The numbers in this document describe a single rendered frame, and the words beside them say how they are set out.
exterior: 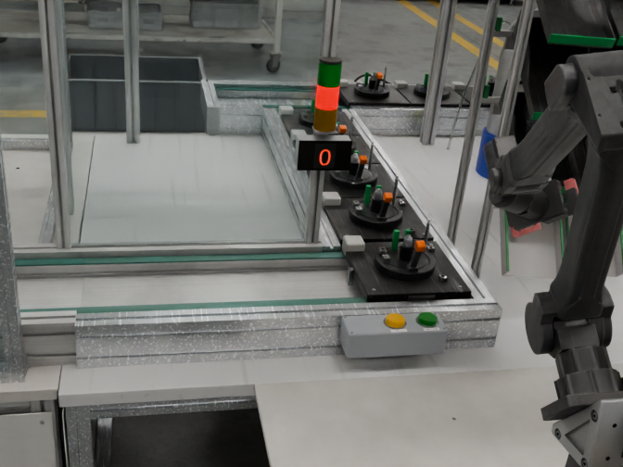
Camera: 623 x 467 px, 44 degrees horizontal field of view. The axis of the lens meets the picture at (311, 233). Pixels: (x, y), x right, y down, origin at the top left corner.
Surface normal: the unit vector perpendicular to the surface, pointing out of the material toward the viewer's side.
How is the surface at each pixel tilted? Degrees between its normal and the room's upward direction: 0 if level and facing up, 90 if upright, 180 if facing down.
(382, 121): 90
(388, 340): 90
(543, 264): 45
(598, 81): 41
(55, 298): 0
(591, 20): 25
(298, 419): 0
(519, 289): 0
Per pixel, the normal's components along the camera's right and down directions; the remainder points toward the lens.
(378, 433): 0.08, -0.89
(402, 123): 0.19, 0.46
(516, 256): 0.07, -0.31
